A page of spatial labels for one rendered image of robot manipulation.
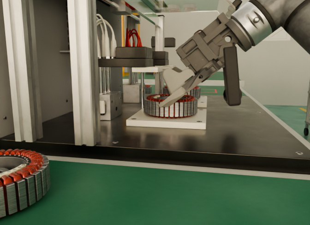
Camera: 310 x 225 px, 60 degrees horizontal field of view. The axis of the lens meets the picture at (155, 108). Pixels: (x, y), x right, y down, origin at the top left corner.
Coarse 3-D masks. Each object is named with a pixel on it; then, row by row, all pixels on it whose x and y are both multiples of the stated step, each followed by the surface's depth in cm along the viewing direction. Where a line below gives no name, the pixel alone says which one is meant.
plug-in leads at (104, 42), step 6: (96, 18) 57; (102, 18) 54; (108, 24) 56; (102, 30) 58; (102, 36) 58; (102, 42) 58; (108, 42) 54; (114, 42) 56; (102, 48) 58; (108, 48) 54; (114, 48) 57; (102, 54) 58; (108, 54) 55; (114, 54) 57
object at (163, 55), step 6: (156, 54) 76; (162, 54) 76; (156, 60) 76; (162, 60) 76; (168, 60) 82; (162, 66) 77; (168, 66) 77; (174, 66) 79; (132, 72) 79; (132, 78) 80
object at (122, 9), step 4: (112, 0) 73; (116, 0) 73; (120, 4) 73; (112, 8) 74; (120, 8) 73; (124, 8) 73; (128, 8) 76; (112, 12) 75; (116, 12) 75; (120, 12) 75; (124, 12) 75; (128, 12) 76
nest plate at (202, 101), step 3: (201, 96) 85; (204, 96) 85; (198, 99) 79; (201, 99) 79; (204, 99) 79; (198, 102) 73; (201, 102) 73; (204, 102) 73; (198, 105) 72; (201, 105) 72; (204, 105) 72
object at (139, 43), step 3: (126, 30) 80; (129, 30) 81; (132, 30) 79; (135, 30) 78; (126, 33) 81; (132, 33) 80; (135, 33) 80; (126, 36) 81; (129, 36) 81; (132, 36) 81; (138, 36) 77; (126, 39) 82; (138, 39) 77; (126, 42) 82; (129, 42) 79; (138, 42) 77; (141, 42) 82; (126, 45) 82; (129, 45) 79; (138, 45) 77; (141, 45) 82
